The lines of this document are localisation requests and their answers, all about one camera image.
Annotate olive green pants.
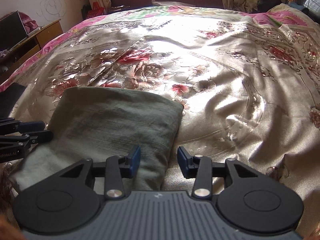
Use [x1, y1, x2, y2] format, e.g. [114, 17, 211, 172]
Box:
[10, 87, 183, 191]

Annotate wooden side cabinet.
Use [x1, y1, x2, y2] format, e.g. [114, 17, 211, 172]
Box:
[1, 19, 63, 83]

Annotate black monitor screen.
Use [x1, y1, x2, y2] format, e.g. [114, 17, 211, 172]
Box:
[0, 11, 28, 51]

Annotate floral beige bedspread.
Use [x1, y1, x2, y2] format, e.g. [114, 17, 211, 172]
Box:
[1, 5, 319, 237]

